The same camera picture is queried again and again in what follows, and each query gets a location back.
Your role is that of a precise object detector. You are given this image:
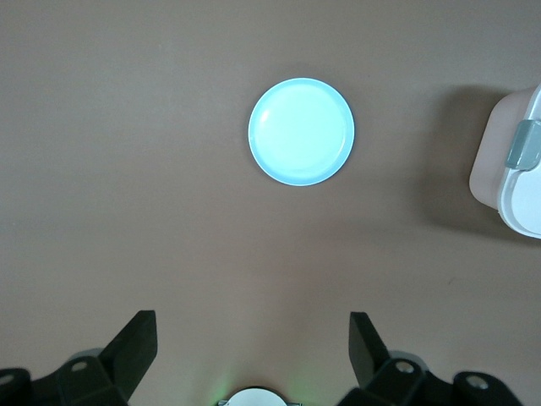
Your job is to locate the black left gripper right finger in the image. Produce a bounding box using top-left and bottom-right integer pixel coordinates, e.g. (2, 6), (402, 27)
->
(341, 311), (521, 406)

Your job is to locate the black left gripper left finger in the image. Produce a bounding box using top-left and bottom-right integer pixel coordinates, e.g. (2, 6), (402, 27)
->
(0, 310), (159, 406)

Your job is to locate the storage box with white lid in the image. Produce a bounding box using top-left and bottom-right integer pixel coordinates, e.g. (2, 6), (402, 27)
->
(468, 82), (541, 240)

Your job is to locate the brown table mat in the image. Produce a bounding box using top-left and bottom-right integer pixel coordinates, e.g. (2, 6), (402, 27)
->
(0, 0), (541, 406)

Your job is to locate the blue round plate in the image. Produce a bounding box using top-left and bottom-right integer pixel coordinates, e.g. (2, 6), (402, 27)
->
(247, 76), (356, 188)

